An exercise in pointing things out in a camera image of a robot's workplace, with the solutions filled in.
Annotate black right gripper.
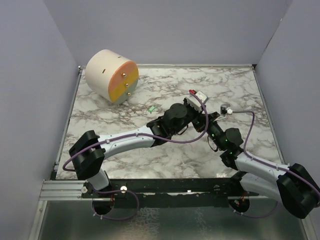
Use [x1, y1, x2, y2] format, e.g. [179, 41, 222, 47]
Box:
[194, 111, 226, 151]

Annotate green key tag with key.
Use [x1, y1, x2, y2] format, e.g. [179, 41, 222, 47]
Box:
[148, 106, 156, 113]

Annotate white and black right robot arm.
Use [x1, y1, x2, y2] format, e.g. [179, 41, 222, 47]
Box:
[205, 113, 320, 219]

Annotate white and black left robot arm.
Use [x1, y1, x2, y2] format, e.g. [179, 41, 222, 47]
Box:
[68, 94, 209, 198]

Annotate cream cylinder with coloured face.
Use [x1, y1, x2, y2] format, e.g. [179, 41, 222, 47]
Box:
[85, 49, 139, 105]

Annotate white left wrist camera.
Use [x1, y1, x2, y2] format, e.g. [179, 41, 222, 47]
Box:
[186, 89, 209, 113]

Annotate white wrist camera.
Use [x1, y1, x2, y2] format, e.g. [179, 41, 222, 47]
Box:
[186, 89, 209, 113]
[220, 103, 233, 117]

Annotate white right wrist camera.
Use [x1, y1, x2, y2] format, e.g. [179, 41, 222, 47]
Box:
[220, 103, 233, 117]

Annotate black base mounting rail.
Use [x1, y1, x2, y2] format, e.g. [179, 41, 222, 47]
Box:
[81, 171, 252, 209]

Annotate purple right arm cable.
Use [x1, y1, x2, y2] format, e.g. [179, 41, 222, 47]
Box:
[231, 109, 320, 218]

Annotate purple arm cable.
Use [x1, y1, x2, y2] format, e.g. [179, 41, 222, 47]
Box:
[231, 109, 320, 218]
[62, 92, 210, 221]

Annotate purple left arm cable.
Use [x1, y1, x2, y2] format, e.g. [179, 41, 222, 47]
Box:
[62, 92, 210, 221]

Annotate aluminium table frame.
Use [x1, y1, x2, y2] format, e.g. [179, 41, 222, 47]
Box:
[29, 65, 319, 240]

